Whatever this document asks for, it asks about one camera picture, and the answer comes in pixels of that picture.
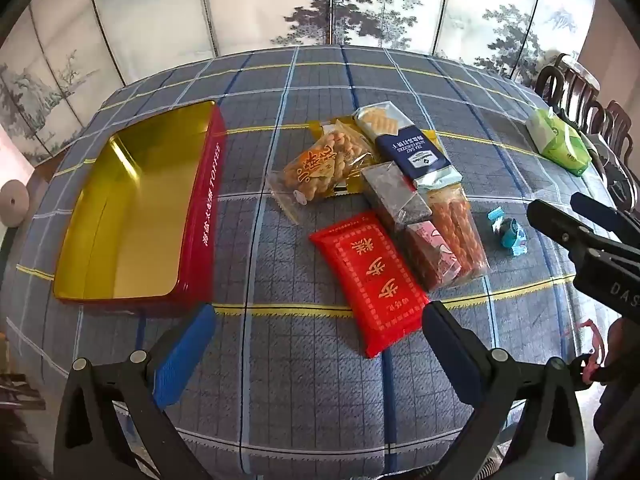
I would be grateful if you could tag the painted folding screen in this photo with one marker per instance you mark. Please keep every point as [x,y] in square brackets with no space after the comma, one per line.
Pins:
[250,5]

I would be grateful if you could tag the blue wrapped candy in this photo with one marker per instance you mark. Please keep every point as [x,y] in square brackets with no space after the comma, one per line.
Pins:
[515,240]

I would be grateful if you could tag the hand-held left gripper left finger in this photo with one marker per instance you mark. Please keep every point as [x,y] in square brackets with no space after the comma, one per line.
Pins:
[185,360]

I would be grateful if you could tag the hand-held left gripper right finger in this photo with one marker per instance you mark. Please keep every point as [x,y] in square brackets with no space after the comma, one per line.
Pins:
[447,350]

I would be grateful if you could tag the red snack packet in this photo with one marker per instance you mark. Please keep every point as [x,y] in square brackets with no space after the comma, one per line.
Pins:
[370,280]

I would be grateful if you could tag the blue cracker packet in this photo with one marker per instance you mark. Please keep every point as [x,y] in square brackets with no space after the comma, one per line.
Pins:
[415,160]

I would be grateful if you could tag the dark wooden chair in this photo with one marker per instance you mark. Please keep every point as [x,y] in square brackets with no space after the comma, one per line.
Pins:
[617,125]
[562,82]

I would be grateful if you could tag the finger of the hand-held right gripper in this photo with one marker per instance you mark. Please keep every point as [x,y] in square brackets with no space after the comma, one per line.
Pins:
[555,217]
[595,207]

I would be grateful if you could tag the clear twisted dough snack bag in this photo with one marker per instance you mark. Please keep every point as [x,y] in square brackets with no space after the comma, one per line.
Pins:
[315,167]

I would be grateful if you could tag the round grey disc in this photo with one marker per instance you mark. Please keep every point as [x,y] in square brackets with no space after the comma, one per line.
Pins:
[12,202]

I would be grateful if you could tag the dark sesame bar packet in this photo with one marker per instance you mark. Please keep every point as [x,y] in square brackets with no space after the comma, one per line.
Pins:
[392,195]

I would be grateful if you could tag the clear orange stick snack packet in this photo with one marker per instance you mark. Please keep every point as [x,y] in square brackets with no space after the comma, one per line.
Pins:
[457,230]

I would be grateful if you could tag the pink snack packet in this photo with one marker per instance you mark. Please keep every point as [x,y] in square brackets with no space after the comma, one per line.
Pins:
[430,257]

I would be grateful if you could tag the red tin box gold interior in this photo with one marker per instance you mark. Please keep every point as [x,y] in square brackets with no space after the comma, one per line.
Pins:
[135,215]

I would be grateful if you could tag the plaid blue tablecloth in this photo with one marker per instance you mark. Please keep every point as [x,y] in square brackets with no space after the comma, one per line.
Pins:
[310,385]

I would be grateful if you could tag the green tissue pack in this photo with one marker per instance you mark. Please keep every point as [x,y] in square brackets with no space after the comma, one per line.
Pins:
[560,142]

